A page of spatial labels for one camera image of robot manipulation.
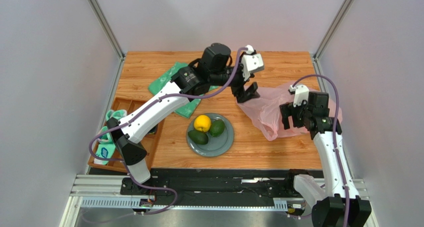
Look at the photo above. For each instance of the aluminium frame rail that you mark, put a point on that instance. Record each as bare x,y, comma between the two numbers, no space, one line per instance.
101,191

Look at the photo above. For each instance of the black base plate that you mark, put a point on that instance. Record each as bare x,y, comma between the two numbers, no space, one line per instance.
218,187

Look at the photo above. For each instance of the green lime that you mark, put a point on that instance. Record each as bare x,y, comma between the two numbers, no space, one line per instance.
217,128

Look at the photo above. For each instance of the green white cloth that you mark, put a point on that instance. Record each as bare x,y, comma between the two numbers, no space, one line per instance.
156,86

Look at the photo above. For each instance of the brown wooden divided tray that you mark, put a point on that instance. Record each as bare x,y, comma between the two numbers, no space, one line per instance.
149,142

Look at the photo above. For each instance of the pink plastic bag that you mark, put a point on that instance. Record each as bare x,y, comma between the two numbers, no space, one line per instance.
265,113

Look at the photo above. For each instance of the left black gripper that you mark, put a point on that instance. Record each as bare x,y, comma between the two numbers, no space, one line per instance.
238,91

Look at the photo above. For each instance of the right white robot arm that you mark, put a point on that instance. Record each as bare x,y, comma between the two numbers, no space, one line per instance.
338,203

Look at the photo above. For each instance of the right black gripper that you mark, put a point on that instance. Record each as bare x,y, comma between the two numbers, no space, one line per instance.
296,112

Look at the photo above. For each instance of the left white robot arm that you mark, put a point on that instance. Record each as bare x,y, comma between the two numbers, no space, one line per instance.
203,78

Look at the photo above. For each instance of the yellow lemon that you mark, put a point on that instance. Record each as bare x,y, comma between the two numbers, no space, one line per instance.
202,123

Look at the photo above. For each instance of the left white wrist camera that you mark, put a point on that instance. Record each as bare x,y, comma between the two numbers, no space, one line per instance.
252,62

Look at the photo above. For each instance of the dark green avocado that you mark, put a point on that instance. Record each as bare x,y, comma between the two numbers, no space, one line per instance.
198,137

